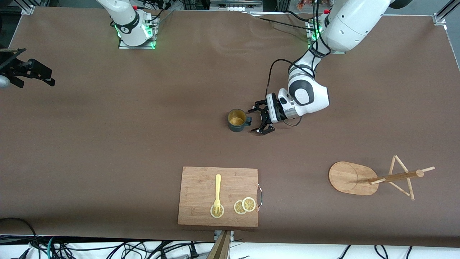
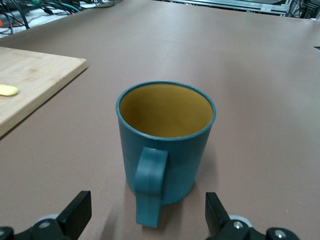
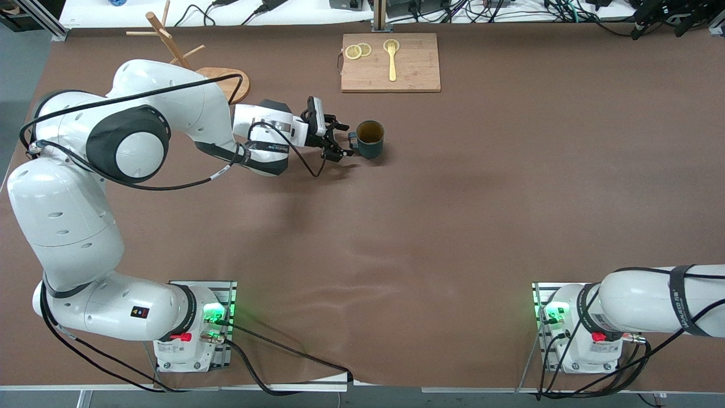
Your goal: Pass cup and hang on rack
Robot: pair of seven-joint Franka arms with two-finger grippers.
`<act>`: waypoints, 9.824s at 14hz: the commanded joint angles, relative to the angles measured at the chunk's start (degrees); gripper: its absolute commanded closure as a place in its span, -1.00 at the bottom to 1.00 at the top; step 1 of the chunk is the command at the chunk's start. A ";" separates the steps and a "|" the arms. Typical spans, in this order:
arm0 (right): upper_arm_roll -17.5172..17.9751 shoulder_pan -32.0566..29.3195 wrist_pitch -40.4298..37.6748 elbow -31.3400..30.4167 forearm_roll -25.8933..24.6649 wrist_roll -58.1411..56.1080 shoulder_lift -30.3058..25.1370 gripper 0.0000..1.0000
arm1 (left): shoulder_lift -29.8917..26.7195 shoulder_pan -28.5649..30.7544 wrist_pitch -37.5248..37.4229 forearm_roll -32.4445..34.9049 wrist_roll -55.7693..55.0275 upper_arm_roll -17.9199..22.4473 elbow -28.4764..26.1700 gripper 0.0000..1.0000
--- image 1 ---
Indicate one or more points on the teal cup yellow inside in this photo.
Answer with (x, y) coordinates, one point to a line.
(236, 126)

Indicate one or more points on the aluminium frame profile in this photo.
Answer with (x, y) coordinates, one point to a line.
(28, 9)
(441, 17)

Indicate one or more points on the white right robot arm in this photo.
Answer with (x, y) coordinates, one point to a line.
(125, 21)

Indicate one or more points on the yellow plastic fork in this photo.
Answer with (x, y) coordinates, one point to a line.
(217, 187)

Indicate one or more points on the white power strip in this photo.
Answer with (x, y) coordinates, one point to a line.
(235, 5)

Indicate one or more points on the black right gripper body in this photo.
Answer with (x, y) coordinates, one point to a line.
(18, 68)

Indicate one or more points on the lemon slice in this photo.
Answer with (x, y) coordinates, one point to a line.
(237, 208)
(221, 213)
(249, 204)

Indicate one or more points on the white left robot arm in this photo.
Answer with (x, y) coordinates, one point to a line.
(345, 25)

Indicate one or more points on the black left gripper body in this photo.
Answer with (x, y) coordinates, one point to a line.
(268, 113)

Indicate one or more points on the wooden cup rack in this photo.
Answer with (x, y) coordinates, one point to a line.
(346, 178)

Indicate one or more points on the wooden post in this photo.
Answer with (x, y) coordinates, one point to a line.
(221, 250)

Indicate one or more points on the metal bracket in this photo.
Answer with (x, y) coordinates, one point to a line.
(231, 235)

